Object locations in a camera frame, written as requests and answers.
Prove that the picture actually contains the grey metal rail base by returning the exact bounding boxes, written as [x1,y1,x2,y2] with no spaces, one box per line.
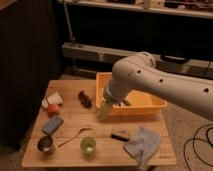
[62,42,213,79]

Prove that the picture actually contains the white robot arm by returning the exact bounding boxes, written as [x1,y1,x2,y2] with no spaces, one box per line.
[97,52,213,121]

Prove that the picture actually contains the small metal cup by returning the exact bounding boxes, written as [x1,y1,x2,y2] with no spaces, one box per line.
[37,136,55,154]

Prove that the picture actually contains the metal spoon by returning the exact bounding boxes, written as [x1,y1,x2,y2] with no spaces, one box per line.
[58,127,92,148]

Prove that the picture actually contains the grey folded cloth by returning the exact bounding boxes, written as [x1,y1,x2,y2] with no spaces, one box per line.
[123,127,161,171]

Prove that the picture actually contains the orange plastic bin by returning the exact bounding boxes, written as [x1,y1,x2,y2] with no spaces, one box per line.
[96,72,167,116]

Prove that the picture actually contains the upright metal pole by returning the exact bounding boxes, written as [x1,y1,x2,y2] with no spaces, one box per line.
[63,0,75,46]

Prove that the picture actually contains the black floor cable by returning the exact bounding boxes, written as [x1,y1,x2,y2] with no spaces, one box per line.
[183,123,213,171]

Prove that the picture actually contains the black brown brush block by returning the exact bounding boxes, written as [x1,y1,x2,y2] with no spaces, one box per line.
[111,129,130,142]

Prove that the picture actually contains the black handle on rail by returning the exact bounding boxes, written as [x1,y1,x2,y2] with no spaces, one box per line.
[160,54,189,64]

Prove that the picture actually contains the dark purple grape bunch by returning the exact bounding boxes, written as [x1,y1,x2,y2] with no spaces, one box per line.
[78,91,92,109]

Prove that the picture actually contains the cluttered upper shelf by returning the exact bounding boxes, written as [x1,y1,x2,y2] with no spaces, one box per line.
[57,0,213,19]

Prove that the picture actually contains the red tomato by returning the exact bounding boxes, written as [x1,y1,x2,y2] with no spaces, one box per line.
[47,104,60,117]

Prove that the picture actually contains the utensil inside bin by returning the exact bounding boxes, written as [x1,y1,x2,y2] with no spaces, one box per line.
[116,99,131,107]

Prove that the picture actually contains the blue sponge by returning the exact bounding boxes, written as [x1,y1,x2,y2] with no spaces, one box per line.
[42,116,64,135]

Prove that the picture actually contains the green plastic cup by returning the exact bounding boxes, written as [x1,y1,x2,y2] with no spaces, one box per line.
[80,137,96,155]

